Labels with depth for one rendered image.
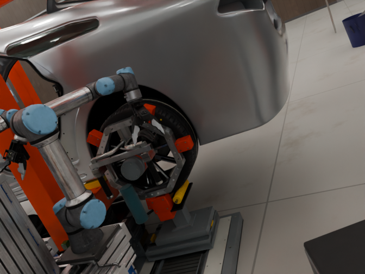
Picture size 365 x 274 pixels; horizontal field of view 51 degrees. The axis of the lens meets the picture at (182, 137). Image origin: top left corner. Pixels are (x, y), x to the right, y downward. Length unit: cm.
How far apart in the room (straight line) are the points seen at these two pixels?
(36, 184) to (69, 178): 92
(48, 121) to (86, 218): 40
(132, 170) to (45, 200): 56
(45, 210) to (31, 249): 77
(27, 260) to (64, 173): 41
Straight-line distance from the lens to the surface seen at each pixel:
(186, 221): 274
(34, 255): 178
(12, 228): 170
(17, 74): 570
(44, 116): 148
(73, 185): 154
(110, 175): 254
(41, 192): 245
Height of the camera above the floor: 152
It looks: 16 degrees down
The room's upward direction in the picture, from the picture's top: 24 degrees counter-clockwise
